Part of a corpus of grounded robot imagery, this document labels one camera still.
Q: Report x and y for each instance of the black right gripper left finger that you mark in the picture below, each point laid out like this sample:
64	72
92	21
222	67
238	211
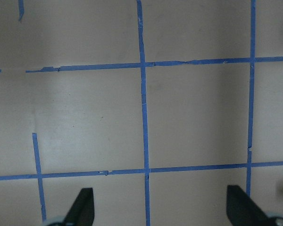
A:
82	212

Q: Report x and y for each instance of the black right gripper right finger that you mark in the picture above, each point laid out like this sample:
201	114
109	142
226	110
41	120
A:
243	211

